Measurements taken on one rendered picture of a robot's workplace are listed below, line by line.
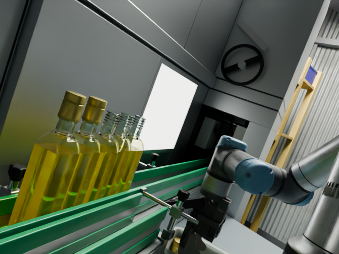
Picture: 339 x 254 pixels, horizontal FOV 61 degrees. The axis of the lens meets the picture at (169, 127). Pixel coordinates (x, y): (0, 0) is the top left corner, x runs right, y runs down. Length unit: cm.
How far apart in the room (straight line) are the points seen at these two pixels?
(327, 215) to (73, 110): 41
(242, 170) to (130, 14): 46
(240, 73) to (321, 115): 222
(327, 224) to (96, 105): 41
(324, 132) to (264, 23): 222
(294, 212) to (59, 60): 335
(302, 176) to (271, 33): 101
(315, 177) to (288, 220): 303
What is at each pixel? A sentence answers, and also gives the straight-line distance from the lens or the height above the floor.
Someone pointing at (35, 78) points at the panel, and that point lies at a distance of 60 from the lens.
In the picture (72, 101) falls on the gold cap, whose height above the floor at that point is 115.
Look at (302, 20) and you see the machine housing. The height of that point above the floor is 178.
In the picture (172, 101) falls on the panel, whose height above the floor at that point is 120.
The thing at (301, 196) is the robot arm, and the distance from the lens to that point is 76.
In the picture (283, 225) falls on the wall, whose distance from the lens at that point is 375.
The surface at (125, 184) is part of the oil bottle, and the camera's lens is 71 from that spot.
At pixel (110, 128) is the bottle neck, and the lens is 58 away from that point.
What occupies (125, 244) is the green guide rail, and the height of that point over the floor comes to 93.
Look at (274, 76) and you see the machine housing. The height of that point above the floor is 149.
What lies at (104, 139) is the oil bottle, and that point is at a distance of 58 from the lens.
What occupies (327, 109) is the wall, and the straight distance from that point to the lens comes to 369.
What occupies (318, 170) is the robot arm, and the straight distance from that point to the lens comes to 71.
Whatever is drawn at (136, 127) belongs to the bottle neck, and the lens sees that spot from 68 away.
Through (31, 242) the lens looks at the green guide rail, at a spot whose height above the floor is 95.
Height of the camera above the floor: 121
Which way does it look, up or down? 5 degrees down
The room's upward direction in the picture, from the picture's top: 21 degrees clockwise
